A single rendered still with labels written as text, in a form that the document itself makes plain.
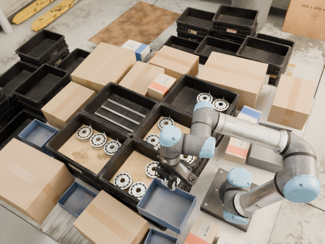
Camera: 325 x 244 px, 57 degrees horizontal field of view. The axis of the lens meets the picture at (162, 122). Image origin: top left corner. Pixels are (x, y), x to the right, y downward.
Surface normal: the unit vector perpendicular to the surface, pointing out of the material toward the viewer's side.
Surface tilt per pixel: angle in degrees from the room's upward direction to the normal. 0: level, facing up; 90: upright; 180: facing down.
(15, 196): 0
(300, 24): 73
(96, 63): 0
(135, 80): 0
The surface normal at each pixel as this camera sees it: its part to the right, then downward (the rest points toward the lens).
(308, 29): -0.48, 0.48
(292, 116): -0.41, 0.73
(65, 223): -0.07, -0.62
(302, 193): -0.15, 0.73
